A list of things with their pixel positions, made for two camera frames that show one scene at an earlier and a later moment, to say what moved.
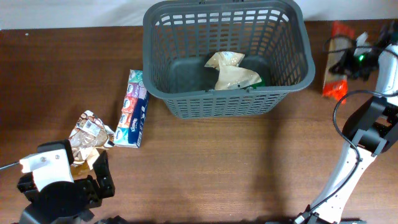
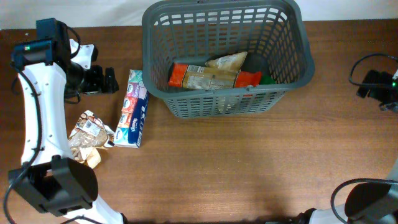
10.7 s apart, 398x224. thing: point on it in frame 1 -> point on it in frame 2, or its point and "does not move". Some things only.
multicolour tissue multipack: (129, 129) does not move
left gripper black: (108, 189) -> (97, 86)
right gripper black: (346, 66) -> (382, 78)
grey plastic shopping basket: (179, 38) does not move
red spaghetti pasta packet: (335, 84) -> (191, 76)
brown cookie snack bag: (88, 136) does not move
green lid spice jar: (260, 84) -> (267, 79)
